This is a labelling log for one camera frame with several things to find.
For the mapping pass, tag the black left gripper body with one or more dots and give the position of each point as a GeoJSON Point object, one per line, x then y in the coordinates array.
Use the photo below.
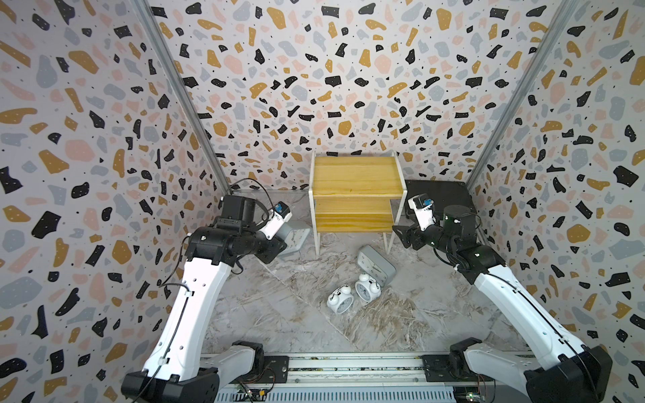
{"type": "Point", "coordinates": [264, 248]}

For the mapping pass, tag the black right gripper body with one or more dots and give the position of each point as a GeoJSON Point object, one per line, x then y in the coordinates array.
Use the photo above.
{"type": "Point", "coordinates": [433, 236]}

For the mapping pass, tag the grey square clock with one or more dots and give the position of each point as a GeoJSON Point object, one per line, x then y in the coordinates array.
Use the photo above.
{"type": "Point", "coordinates": [294, 234]}
{"type": "Point", "coordinates": [374, 264]}

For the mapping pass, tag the wooden shelf white metal frame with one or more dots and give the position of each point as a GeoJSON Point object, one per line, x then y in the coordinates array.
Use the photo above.
{"type": "Point", "coordinates": [356, 193]}

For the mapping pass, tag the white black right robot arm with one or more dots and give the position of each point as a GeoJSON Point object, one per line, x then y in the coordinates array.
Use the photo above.
{"type": "Point", "coordinates": [562, 369]}

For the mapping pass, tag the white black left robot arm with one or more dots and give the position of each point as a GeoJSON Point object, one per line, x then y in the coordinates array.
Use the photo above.
{"type": "Point", "coordinates": [173, 372]}

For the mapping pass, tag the black flat case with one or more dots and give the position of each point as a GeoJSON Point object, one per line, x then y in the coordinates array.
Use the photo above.
{"type": "Point", "coordinates": [443, 193]}

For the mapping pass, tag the white twin-bell clock right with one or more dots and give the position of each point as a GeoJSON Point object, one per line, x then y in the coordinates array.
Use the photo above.
{"type": "Point", "coordinates": [367, 288]}

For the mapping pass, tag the white twin-bell clock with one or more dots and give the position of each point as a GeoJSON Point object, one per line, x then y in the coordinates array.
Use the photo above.
{"type": "Point", "coordinates": [367, 288]}
{"type": "Point", "coordinates": [340, 300]}

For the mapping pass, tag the white twin-bell clock left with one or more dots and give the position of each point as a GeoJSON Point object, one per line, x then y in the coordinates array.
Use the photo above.
{"type": "Point", "coordinates": [340, 300]}

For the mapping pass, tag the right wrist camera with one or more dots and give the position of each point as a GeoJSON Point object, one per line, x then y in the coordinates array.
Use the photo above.
{"type": "Point", "coordinates": [422, 207]}

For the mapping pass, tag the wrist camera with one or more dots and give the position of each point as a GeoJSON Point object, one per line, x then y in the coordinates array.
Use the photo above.
{"type": "Point", "coordinates": [422, 207]}
{"type": "Point", "coordinates": [279, 215]}

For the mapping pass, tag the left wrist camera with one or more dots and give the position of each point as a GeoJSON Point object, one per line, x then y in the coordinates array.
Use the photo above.
{"type": "Point", "coordinates": [279, 215]}

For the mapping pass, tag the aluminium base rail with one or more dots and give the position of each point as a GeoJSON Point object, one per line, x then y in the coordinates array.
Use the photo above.
{"type": "Point", "coordinates": [379, 377]}

